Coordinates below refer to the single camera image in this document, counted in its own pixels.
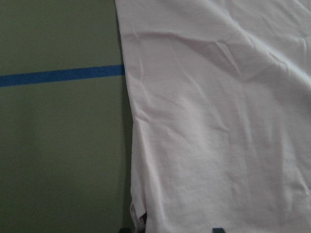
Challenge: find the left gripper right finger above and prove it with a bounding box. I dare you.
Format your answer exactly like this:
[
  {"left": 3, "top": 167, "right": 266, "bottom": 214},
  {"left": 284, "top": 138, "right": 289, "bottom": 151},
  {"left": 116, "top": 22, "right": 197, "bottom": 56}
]
[{"left": 212, "top": 228, "right": 224, "bottom": 233}]

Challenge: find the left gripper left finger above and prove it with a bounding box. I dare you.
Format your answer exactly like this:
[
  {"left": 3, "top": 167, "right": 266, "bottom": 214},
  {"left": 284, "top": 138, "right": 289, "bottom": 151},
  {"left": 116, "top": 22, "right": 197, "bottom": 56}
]
[{"left": 119, "top": 228, "right": 131, "bottom": 233}]

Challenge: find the pink Snoopy t-shirt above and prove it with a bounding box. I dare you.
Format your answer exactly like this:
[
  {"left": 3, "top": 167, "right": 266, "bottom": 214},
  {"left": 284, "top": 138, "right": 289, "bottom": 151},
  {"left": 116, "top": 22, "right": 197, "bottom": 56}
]
[{"left": 115, "top": 0, "right": 311, "bottom": 233}]

